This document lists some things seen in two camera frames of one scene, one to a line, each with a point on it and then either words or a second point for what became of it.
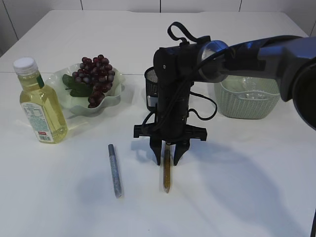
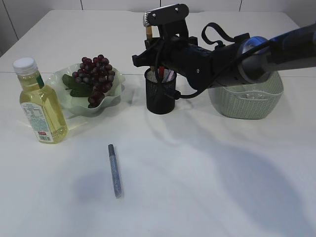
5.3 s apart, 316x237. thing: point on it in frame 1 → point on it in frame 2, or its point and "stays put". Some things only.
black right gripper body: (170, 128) → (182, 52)
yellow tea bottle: (40, 103) stays put
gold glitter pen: (166, 170) → (149, 34)
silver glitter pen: (115, 171) stays put
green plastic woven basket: (248, 97) stays put
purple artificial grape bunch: (92, 79) stays put
